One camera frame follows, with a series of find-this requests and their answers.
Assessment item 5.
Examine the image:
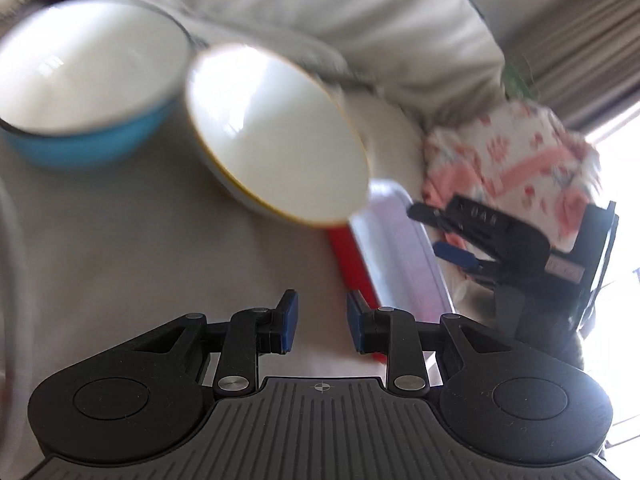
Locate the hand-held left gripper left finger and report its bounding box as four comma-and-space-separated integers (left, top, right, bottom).
125, 288, 300, 400

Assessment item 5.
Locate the red rectangular dish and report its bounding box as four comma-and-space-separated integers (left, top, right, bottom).
327, 179, 457, 367

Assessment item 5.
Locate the small green item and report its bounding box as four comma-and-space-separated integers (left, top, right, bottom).
502, 52, 541, 104

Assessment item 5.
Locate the grey curtain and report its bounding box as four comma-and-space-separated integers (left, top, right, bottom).
500, 0, 640, 131

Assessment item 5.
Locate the beige blanket with dark trim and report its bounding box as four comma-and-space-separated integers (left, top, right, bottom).
0, 0, 507, 128

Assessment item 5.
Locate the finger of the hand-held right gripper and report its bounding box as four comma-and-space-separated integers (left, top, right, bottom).
432, 240, 507, 284
407, 194, 550, 264

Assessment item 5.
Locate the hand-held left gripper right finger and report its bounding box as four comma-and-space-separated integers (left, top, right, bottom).
346, 289, 517, 397

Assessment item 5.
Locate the blue bowl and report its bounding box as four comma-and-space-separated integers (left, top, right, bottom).
0, 0, 194, 171

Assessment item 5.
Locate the yellow-rimmed white bowl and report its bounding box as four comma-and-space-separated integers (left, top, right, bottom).
184, 40, 374, 229

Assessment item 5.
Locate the pink patterned cloth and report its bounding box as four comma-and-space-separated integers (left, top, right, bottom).
420, 99, 604, 257

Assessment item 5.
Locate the beige bed sheet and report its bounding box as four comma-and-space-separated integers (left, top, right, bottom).
0, 110, 391, 386

